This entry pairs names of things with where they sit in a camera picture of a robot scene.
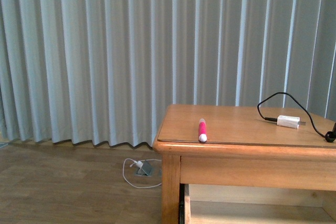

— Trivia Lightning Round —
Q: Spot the black usb cable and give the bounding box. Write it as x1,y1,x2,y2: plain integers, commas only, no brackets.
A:
257,92,336,143

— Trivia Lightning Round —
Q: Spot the white charger adapter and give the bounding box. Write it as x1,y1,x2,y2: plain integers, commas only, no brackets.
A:
277,115,300,129

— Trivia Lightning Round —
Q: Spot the open floor socket box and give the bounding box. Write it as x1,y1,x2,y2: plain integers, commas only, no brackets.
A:
135,161,154,176

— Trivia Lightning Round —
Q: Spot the wooden nightstand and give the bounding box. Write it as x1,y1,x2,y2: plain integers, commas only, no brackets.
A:
153,104,335,223

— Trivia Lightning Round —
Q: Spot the pink marker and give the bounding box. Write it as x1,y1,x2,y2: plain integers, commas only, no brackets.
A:
198,118,208,143

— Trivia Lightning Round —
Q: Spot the wooden drawer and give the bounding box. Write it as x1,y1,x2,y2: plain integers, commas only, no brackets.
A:
179,184,335,223

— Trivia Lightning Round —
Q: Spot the light teal curtain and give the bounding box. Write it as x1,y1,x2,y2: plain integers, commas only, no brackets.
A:
1,0,335,146

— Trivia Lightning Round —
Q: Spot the white floor cable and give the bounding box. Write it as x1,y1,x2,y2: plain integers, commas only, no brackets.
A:
122,158,163,189

